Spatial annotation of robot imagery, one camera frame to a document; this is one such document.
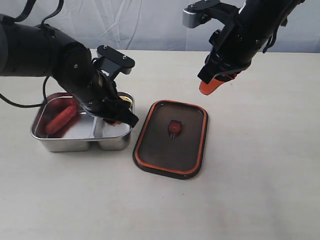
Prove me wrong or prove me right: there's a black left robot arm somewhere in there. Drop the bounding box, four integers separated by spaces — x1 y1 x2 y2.
0 14 139 127

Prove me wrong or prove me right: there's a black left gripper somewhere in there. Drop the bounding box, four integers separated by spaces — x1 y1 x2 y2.
67 69 139 128

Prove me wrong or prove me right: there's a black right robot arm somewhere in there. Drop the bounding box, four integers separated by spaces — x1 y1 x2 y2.
194 0 301 95

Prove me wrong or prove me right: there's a dark transparent box lid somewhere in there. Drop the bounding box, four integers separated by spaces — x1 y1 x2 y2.
132 100 209 180

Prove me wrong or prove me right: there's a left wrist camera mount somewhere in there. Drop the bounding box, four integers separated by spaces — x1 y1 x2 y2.
92 45 136 80

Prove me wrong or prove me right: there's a yellow toy cheese wedge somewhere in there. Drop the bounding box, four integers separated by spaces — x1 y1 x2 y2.
120 95 133 106

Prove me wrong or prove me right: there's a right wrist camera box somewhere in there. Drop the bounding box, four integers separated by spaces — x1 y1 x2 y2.
182 0 238 29

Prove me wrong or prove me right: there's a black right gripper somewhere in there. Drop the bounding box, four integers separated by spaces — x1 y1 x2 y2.
197 24 251 96

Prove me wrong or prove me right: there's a stainless steel lunch box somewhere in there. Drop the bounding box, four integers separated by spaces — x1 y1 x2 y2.
30 92 132 152

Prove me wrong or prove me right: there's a red toy sausage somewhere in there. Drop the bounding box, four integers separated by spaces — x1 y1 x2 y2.
45 105 77 135

